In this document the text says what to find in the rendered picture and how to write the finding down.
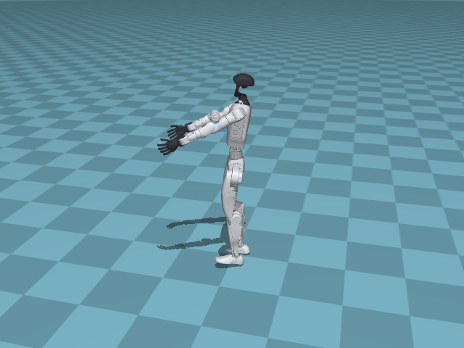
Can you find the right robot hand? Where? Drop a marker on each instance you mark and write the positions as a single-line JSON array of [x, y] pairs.
[[180, 130]]

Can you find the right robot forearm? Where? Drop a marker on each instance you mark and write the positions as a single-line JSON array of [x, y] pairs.
[[198, 123]]

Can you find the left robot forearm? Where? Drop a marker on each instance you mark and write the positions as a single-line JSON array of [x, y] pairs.
[[202, 132]]

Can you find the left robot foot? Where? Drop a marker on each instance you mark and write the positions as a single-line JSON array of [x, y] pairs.
[[228, 259]]

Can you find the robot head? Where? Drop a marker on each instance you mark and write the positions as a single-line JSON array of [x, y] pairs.
[[242, 80]]

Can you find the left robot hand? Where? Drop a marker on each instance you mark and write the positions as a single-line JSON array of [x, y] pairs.
[[171, 145]]

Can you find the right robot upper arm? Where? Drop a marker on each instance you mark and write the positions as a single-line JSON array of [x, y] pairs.
[[216, 115]]

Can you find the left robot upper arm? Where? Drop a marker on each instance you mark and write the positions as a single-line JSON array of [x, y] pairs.
[[233, 116]]

